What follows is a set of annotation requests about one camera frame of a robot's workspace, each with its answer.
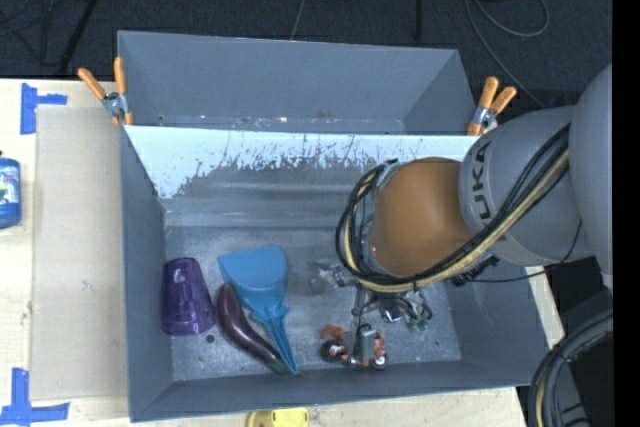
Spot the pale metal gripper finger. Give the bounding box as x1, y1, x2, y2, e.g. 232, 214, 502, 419
313, 263, 353, 290
356, 324, 378, 361

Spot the blue plastic scoop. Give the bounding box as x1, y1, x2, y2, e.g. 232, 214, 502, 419
216, 244, 301, 376

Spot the purple toy eggplant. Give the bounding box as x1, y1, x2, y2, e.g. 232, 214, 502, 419
215, 282, 289, 374

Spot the clear purple plastic cup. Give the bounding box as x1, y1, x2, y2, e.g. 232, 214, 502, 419
160, 256, 217, 337

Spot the grey metal bin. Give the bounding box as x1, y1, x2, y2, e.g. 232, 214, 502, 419
115, 29, 552, 423

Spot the pale wood board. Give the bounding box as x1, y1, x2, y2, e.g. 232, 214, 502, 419
28, 104, 132, 402

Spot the blue printed can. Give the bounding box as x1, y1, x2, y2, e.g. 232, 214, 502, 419
0, 157, 23, 231

